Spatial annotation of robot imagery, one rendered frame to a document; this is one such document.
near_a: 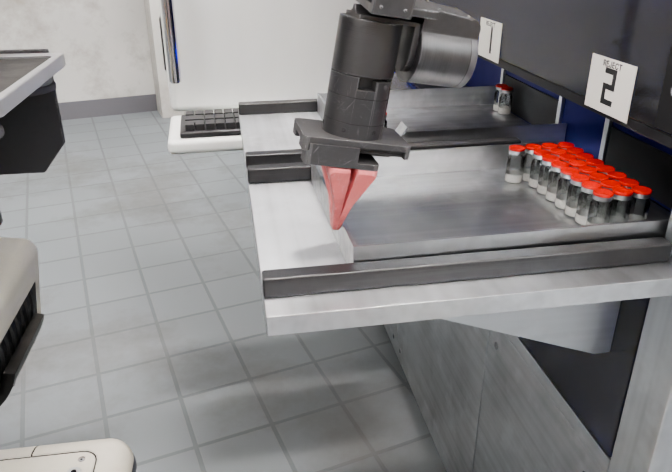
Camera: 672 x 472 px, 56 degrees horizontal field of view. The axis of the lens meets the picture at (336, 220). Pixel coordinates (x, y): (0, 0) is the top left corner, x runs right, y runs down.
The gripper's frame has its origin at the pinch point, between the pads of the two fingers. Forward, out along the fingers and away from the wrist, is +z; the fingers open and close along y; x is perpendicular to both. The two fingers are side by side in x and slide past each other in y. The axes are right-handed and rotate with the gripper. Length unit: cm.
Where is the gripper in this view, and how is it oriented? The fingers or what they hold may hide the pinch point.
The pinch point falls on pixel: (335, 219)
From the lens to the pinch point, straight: 63.0
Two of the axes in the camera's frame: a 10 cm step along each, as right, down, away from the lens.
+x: -2.0, -4.0, 9.0
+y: 9.7, 0.7, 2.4
